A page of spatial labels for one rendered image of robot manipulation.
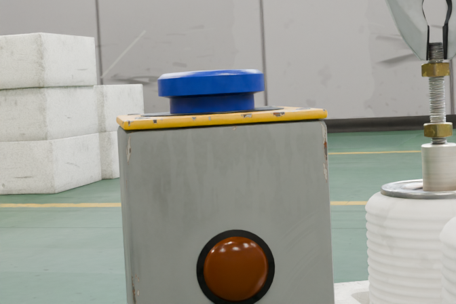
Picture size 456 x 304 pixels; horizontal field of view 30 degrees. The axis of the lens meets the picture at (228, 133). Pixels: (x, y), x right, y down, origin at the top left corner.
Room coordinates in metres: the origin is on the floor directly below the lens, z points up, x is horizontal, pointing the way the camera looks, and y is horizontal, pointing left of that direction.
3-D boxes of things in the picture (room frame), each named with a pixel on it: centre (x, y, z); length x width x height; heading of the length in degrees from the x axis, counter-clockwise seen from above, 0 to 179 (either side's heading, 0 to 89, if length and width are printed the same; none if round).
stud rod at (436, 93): (0.54, -0.13, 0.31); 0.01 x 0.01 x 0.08
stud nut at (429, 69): (0.54, -0.13, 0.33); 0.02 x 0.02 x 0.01; 11
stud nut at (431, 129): (0.54, -0.13, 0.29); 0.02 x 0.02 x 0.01; 11
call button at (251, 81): (0.32, 0.01, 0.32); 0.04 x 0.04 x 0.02
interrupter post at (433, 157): (0.54, -0.13, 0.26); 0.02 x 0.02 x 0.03
